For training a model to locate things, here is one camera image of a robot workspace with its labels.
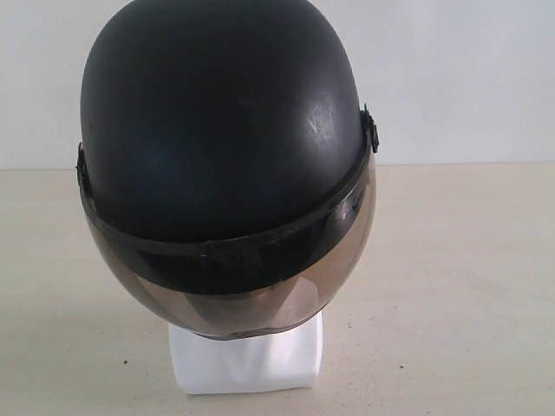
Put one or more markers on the black helmet with tinted visor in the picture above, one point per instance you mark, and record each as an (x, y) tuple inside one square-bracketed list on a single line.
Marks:
[(226, 167)]

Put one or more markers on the white mannequin head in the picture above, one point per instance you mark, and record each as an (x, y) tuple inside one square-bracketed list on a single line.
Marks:
[(265, 363)]

